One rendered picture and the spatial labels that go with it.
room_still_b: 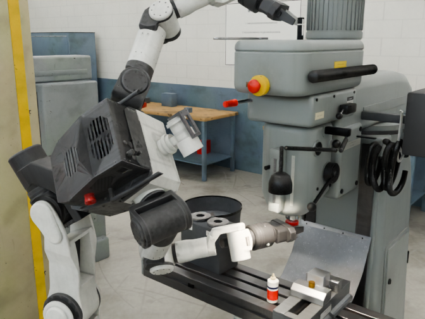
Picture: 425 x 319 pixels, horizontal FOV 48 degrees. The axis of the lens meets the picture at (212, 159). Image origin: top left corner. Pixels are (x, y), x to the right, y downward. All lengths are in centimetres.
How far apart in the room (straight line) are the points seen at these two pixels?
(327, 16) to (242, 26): 517
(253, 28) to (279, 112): 529
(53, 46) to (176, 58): 239
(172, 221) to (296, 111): 51
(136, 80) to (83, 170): 32
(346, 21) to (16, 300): 240
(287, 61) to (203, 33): 595
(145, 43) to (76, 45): 716
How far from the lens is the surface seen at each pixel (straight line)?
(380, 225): 204
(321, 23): 174
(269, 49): 141
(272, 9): 158
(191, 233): 202
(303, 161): 155
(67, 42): 864
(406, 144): 171
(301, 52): 138
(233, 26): 697
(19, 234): 302
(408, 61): 587
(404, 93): 229
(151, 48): 156
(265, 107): 154
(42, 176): 156
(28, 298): 321
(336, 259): 207
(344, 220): 206
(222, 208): 399
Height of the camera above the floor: 189
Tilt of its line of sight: 14 degrees down
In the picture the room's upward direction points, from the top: straight up
